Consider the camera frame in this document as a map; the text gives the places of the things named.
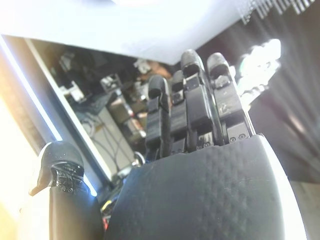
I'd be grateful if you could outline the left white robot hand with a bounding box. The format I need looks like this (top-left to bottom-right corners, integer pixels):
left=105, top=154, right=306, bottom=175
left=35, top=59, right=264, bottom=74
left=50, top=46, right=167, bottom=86
left=28, top=48, right=309, bottom=240

